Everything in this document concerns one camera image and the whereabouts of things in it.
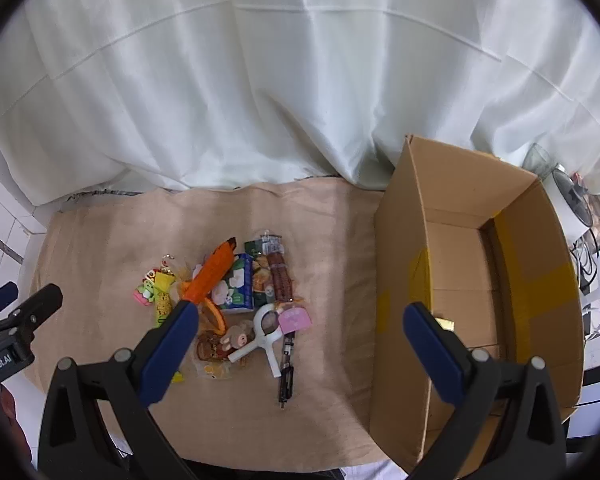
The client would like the orange plastic ring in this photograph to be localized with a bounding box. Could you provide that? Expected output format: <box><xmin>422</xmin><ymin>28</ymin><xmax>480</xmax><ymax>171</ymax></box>
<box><xmin>200</xmin><ymin>296</ymin><xmax>230</xmax><ymax>333</ymax></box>

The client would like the brown chocolate bar packet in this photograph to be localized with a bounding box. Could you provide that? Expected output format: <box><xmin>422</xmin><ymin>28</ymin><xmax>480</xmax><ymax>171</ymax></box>
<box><xmin>260</xmin><ymin>231</ymin><xmax>296</xmax><ymax>306</ymax></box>

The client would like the yellow green toy packet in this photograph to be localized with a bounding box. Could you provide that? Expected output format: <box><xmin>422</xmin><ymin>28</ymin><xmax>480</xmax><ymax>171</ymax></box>
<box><xmin>134</xmin><ymin>255</ymin><xmax>181</xmax><ymax>328</ymax></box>

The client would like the small pink charm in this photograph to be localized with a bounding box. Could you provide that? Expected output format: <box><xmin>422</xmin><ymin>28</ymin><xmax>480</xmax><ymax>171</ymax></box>
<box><xmin>277</xmin><ymin>306</ymin><xmax>313</xmax><ymax>333</ymax></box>

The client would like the black pen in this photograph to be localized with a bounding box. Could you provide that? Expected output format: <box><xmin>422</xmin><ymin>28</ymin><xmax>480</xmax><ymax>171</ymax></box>
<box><xmin>277</xmin><ymin>330</ymin><xmax>298</xmax><ymax>411</ymax></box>

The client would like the green snack packet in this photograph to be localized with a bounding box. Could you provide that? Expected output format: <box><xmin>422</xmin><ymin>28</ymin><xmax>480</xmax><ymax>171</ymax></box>
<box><xmin>245</xmin><ymin>239</ymin><xmax>273</xmax><ymax>311</ymax></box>

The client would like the white rice cooker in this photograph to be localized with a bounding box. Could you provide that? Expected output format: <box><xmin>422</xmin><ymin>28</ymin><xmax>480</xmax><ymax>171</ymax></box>
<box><xmin>540</xmin><ymin>162</ymin><xmax>593</xmax><ymax>243</ymax></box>

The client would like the black cable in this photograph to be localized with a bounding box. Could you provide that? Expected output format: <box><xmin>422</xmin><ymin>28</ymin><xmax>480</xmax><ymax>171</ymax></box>
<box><xmin>572</xmin><ymin>232</ymin><xmax>600</xmax><ymax>293</ymax></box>

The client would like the orange carrot toy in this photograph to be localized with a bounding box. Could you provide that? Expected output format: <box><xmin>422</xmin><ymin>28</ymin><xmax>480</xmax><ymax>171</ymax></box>
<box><xmin>182</xmin><ymin>236</ymin><xmax>238</xmax><ymax>306</ymax></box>

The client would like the white curtain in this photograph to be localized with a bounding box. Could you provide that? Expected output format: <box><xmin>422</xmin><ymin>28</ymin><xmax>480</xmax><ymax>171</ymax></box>
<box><xmin>0</xmin><ymin>0</ymin><xmax>600</xmax><ymax>207</ymax></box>

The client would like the white plastic tool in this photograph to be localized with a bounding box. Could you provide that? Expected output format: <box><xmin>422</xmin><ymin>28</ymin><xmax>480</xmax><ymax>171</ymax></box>
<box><xmin>228</xmin><ymin>304</ymin><xmax>284</xmax><ymax>378</ymax></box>

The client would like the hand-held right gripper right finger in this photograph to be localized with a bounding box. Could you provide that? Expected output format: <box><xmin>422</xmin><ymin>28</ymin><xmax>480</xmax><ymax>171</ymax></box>
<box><xmin>404</xmin><ymin>302</ymin><xmax>567</xmax><ymax>480</ymax></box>

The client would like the grey plush mouse toy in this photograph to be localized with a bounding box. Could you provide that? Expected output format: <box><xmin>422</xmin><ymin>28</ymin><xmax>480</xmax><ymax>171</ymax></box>
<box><xmin>219</xmin><ymin>324</ymin><xmax>255</xmax><ymax>352</ymax></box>

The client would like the brown snack packet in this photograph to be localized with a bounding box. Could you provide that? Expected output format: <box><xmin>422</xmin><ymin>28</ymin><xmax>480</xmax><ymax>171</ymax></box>
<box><xmin>195</xmin><ymin>330</ymin><xmax>231</xmax><ymax>363</ymax></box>

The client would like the clear plastic packet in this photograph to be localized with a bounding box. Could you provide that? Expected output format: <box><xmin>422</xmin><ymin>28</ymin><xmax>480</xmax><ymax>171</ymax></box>
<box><xmin>200</xmin><ymin>360</ymin><xmax>233</xmax><ymax>382</ymax></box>

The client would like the person's red clothing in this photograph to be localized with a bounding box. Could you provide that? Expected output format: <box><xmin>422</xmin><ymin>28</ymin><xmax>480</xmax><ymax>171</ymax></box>
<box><xmin>0</xmin><ymin>385</ymin><xmax>33</xmax><ymax>466</ymax></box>

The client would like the glass jar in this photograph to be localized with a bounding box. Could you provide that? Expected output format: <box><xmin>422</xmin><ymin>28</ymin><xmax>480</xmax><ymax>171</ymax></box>
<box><xmin>522</xmin><ymin>142</ymin><xmax>556</xmax><ymax>178</ymax></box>

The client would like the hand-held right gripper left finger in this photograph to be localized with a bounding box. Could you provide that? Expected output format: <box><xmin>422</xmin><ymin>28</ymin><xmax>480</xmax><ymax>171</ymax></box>
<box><xmin>39</xmin><ymin>300</ymin><xmax>201</xmax><ymax>480</ymax></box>

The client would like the cardboard box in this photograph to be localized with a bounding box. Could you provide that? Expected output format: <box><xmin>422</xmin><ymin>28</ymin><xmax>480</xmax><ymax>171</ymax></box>
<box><xmin>369</xmin><ymin>134</ymin><xmax>586</xmax><ymax>480</ymax></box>

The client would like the beige cloth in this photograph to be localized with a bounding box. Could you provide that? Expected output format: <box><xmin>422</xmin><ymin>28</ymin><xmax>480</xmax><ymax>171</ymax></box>
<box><xmin>30</xmin><ymin>176</ymin><xmax>396</xmax><ymax>463</ymax></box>

